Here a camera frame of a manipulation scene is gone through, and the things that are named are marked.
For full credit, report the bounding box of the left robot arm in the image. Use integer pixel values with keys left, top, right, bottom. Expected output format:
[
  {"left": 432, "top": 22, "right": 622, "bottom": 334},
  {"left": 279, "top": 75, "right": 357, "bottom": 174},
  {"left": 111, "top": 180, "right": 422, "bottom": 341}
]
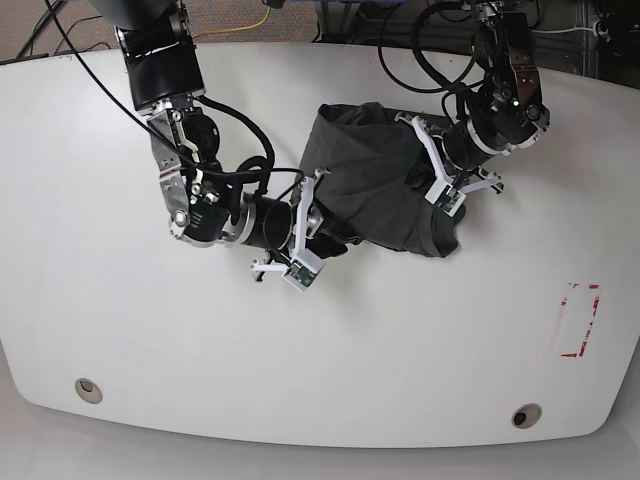
[{"left": 376, "top": 1, "right": 550, "bottom": 188}]

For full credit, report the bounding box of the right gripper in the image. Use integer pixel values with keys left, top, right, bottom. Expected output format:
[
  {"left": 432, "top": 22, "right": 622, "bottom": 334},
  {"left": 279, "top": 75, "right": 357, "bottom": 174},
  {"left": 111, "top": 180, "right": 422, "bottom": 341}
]
[{"left": 247, "top": 197, "right": 348, "bottom": 259}]

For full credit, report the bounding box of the yellow cable on floor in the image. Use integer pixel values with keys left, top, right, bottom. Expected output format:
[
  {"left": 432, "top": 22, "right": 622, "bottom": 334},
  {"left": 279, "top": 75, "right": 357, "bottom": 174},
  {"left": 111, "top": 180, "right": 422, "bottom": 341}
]
[{"left": 192, "top": 7, "right": 274, "bottom": 41}]

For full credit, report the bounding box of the dark grey t-shirt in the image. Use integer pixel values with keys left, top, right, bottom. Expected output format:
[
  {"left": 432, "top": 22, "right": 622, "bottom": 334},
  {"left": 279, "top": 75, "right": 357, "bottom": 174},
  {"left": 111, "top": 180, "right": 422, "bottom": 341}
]
[{"left": 300, "top": 102, "right": 465, "bottom": 258}]

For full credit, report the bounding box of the white cable on floor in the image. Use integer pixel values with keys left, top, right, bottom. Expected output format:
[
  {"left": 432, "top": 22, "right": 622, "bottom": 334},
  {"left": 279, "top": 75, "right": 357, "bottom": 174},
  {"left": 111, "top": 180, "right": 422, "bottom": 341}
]
[{"left": 529, "top": 21, "right": 609, "bottom": 39}]

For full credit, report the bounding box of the right table cable grommet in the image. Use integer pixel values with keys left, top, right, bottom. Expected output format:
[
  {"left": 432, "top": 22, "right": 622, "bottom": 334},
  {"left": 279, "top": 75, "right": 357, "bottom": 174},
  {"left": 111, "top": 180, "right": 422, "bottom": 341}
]
[{"left": 511, "top": 403, "right": 542, "bottom": 430}]

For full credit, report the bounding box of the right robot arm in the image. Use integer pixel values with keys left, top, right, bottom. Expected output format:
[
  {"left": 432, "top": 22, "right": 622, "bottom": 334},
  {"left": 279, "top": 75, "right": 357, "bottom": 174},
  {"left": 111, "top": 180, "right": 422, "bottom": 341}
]
[{"left": 93, "top": 1, "right": 300, "bottom": 263}]

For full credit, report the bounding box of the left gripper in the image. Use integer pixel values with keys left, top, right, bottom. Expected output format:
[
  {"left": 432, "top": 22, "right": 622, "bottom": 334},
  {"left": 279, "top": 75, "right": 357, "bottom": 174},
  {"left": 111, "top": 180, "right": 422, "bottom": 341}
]
[{"left": 405, "top": 124, "right": 504, "bottom": 193}]

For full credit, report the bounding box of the table cable grommet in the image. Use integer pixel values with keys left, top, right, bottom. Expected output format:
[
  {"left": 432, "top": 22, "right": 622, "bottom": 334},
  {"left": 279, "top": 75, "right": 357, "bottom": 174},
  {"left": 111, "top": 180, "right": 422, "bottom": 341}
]
[
  {"left": 511, "top": 403, "right": 542, "bottom": 430},
  {"left": 74, "top": 378, "right": 103, "bottom": 405}
]

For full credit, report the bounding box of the red tape rectangle marking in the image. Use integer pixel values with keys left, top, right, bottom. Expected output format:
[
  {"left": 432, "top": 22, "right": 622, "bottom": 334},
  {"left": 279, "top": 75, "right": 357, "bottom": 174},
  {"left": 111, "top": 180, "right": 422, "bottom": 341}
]
[{"left": 556, "top": 283, "right": 602, "bottom": 359}]

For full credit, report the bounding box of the left table cable grommet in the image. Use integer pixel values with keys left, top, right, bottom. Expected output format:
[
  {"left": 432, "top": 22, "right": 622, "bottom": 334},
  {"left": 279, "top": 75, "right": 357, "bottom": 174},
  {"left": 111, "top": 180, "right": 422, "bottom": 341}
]
[{"left": 74, "top": 378, "right": 103, "bottom": 405}]

